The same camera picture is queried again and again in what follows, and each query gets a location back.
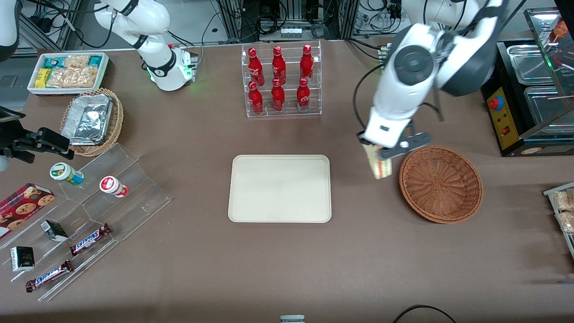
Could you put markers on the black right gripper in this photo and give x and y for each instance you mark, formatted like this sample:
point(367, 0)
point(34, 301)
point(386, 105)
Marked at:
point(23, 142)

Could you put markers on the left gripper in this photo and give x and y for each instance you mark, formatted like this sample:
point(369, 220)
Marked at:
point(362, 138)

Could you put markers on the triangular sandwich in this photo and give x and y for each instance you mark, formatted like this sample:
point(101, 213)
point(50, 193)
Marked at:
point(381, 168)

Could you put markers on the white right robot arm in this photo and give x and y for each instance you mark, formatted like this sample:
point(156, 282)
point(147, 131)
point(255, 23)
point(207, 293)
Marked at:
point(157, 20)

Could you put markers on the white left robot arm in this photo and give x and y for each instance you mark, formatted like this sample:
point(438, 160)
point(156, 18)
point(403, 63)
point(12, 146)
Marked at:
point(403, 89)

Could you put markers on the light oval wicker basket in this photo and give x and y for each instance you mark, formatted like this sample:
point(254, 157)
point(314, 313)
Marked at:
point(117, 121)

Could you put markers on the brown round wicker basket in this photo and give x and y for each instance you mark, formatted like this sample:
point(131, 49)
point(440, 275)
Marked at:
point(441, 184)

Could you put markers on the beige plastic tray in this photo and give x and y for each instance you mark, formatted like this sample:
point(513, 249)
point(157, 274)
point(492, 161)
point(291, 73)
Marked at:
point(278, 188)

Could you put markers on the grey metal snack tray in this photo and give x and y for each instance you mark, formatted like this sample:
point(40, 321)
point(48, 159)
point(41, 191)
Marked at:
point(549, 192)

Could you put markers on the green capped yogurt bottle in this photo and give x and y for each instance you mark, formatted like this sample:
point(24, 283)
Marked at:
point(65, 173)

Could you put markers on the aluminium foil container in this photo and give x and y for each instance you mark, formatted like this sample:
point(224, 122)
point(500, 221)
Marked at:
point(87, 119)

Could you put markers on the white rectangular snack bin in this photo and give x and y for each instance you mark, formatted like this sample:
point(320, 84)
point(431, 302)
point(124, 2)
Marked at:
point(31, 87)

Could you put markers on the yellow snack packet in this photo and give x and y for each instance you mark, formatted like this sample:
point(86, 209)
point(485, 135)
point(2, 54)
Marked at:
point(43, 78)

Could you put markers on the clear bag of crackers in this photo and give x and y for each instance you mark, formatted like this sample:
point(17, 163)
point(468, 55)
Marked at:
point(86, 77)
point(76, 61)
point(60, 77)

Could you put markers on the red tartan cookie box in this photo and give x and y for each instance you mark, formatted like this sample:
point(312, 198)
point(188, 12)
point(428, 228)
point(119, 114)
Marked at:
point(22, 208)

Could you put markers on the red cola bottle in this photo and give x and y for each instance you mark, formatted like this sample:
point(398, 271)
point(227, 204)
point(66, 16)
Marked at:
point(306, 65)
point(279, 67)
point(256, 69)
point(303, 98)
point(255, 101)
point(278, 98)

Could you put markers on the red capped yogurt bottle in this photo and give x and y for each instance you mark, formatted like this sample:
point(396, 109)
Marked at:
point(113, 186)

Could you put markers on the clear acrylic bottle rack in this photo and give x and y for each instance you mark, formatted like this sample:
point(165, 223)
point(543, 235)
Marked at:
point(289, 114)

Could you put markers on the teal snack packet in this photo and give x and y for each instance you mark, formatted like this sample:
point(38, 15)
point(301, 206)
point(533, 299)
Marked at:
point(54, 62)
point(95, 60)

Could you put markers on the small black box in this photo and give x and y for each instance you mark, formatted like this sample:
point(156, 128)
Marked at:
point(54, 230)
point(22, 259)

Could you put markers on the clear acrylic stepped stand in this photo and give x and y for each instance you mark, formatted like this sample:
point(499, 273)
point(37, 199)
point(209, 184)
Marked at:
point(134, 197)

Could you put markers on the Snickers chocolate bar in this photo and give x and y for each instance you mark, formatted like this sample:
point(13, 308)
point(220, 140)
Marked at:
point(89, 239)
point(49, 276)

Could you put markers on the white power strip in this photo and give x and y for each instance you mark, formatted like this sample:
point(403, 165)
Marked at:
point(291, 32)

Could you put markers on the red emergency stop button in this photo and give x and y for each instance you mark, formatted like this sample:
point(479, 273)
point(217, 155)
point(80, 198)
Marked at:
point(495, 103)

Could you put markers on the black food warmer cabinet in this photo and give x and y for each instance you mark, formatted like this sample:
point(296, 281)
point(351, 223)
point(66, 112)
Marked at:
point(515, 130)

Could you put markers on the steel warmer pan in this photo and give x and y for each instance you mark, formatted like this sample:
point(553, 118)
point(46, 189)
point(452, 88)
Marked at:
point(529, 63)
point(545, 107)

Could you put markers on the grey box with label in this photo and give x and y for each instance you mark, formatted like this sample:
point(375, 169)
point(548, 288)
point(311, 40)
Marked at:
point(292, 319)

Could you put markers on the clear bag of puffed snacks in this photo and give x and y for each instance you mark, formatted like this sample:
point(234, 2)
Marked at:
point(567, 222)
point(564, 200)

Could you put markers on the orange fried food piece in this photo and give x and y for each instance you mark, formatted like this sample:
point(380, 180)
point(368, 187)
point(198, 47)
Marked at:
point(560, 30)

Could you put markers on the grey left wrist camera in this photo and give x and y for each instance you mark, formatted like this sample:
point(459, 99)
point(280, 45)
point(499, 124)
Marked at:
point(403, 146)

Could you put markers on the aluminium profile frame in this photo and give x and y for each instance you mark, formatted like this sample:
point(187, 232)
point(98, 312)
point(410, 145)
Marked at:
point(345, 18)

